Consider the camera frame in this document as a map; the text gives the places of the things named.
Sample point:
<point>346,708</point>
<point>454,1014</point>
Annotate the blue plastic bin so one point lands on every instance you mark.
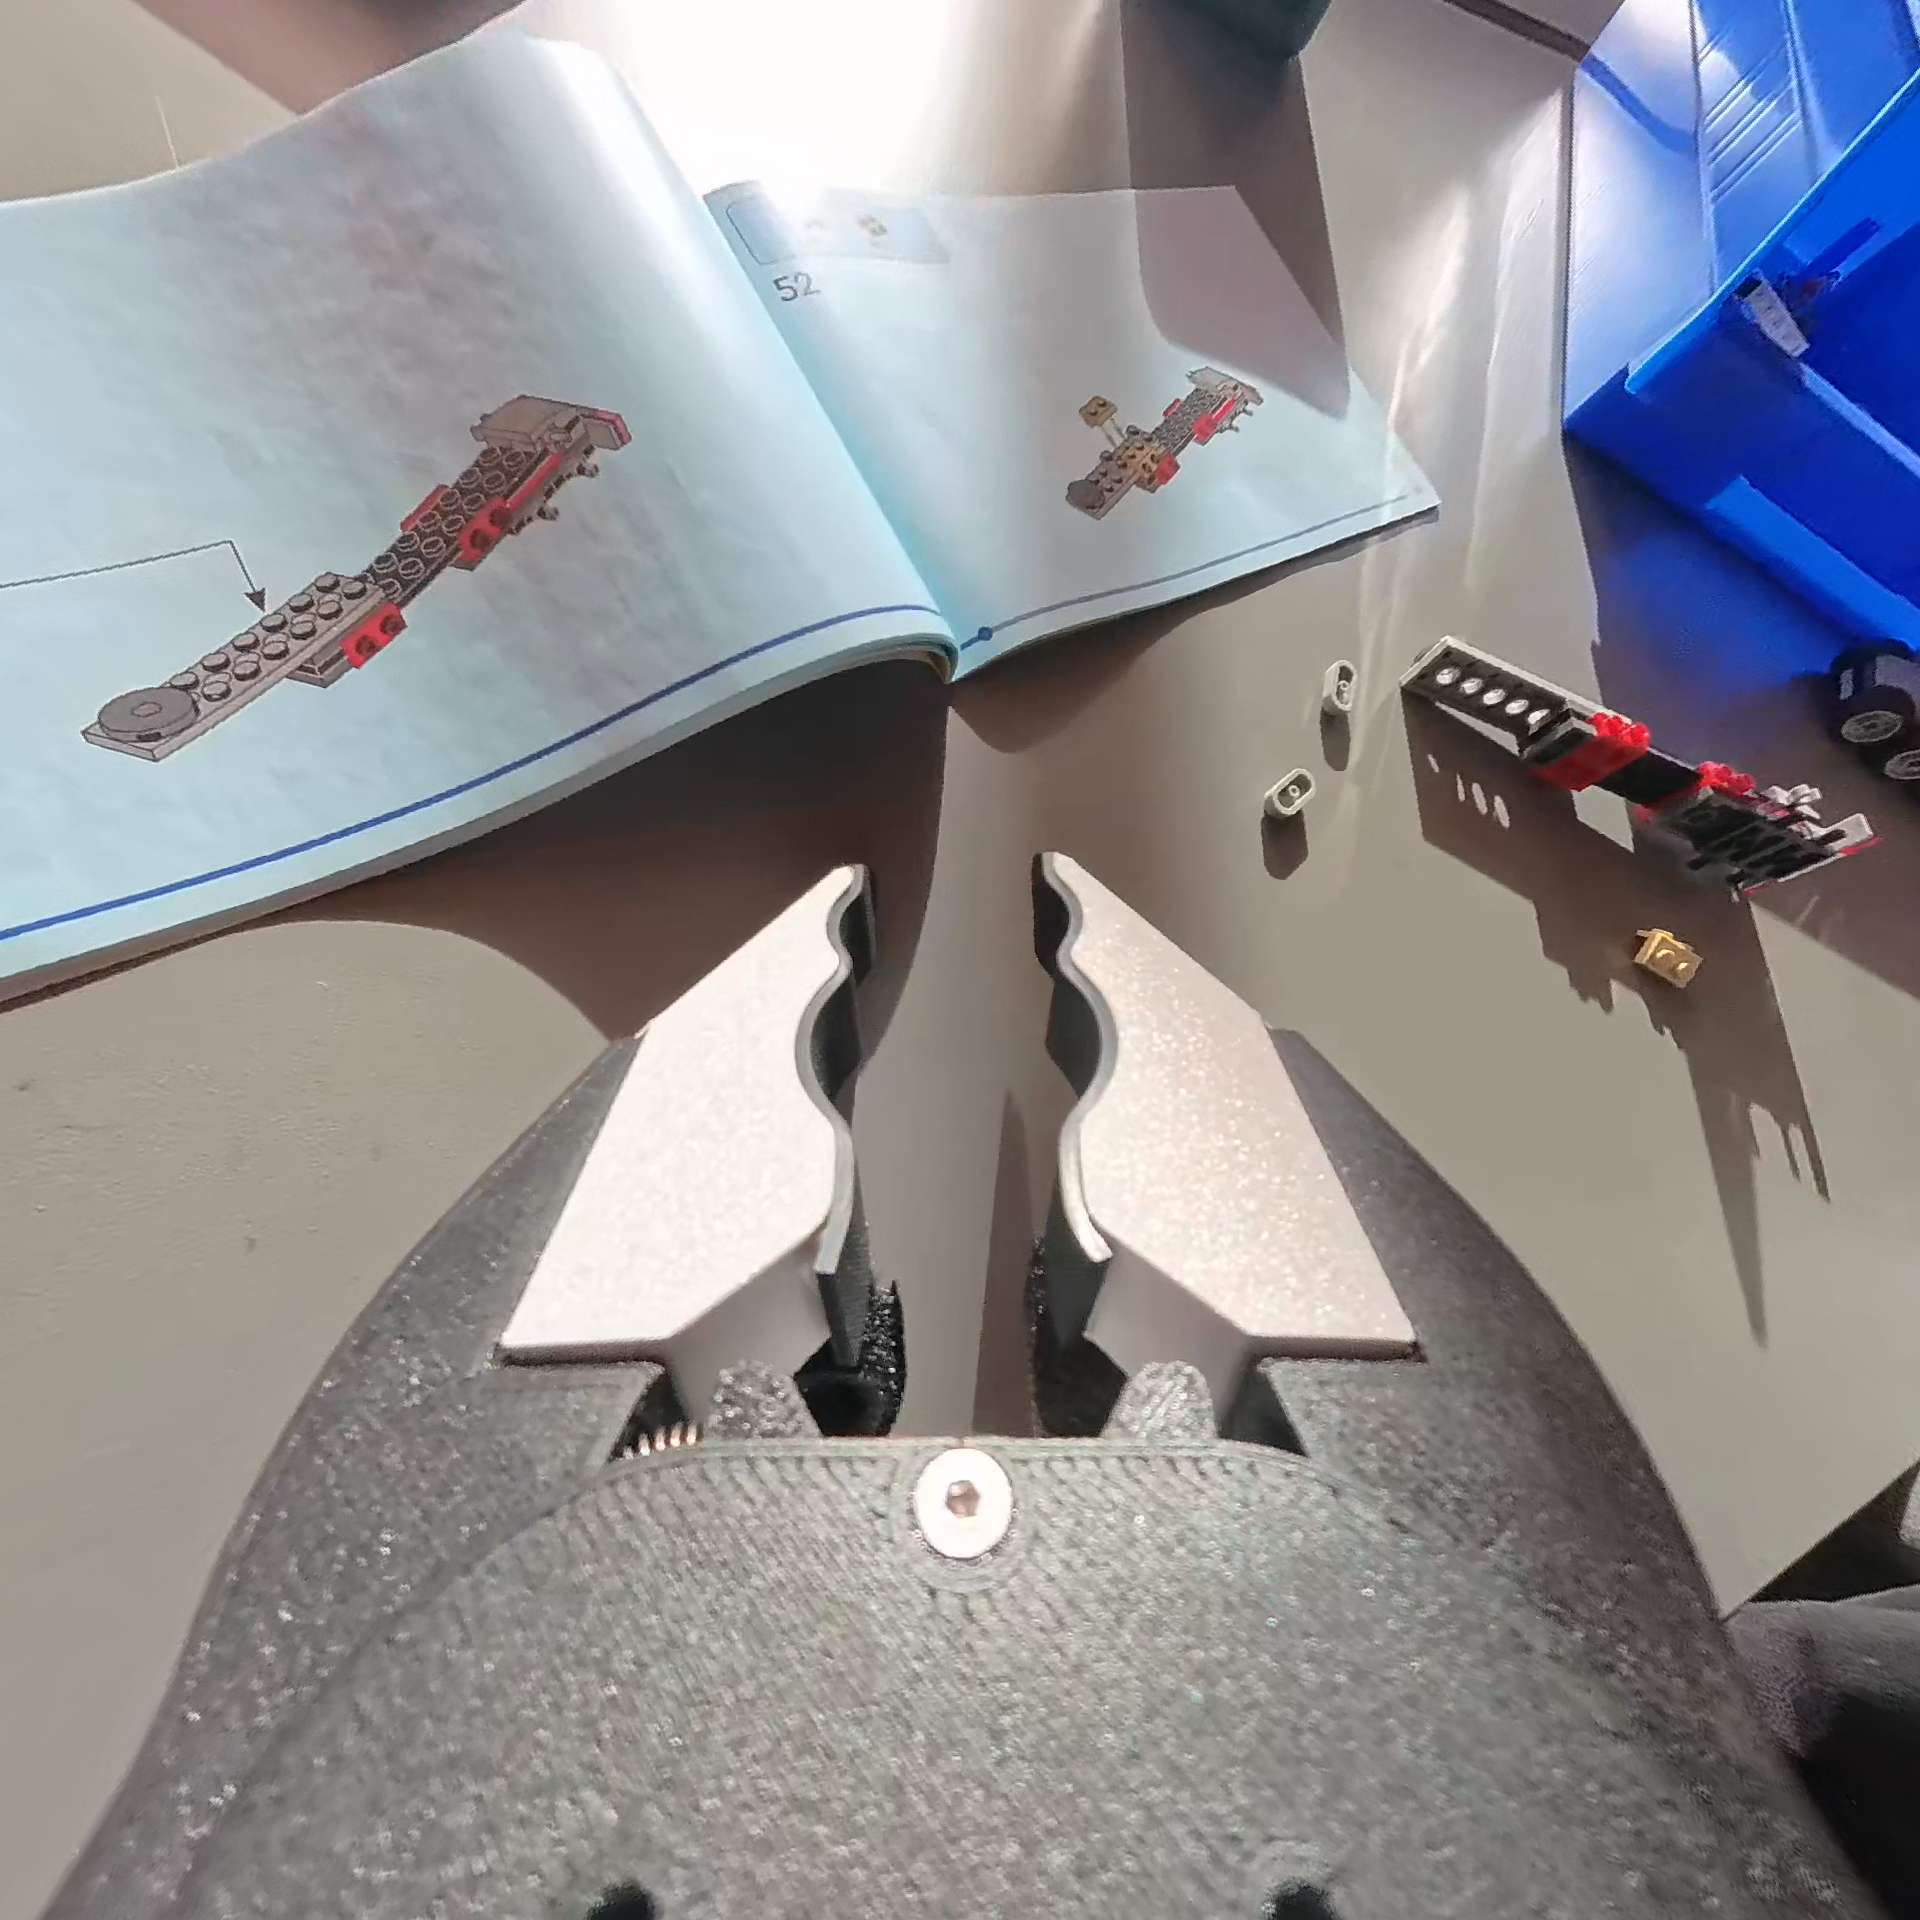
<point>1694,181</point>

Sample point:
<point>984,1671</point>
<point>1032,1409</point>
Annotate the grey toy brick truck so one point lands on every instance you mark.
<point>1876,704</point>

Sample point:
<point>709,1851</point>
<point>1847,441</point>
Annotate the grey desk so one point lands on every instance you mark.
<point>226,1200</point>

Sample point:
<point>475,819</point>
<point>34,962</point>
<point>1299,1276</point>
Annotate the red grey toy brick model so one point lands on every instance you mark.
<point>1589,742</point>

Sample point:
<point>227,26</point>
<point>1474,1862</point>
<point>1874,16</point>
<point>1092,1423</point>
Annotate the small tan toy brick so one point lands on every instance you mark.
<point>1669,958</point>

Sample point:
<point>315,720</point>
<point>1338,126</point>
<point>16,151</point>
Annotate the light blue instruction booklet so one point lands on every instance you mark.
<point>452,300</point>

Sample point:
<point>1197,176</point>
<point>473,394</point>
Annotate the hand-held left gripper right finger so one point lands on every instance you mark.
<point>1232,1184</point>

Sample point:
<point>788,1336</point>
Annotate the small grey round brick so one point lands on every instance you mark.
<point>1290,797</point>
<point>1338,692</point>

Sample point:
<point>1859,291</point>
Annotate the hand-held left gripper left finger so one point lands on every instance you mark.
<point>691,1184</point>

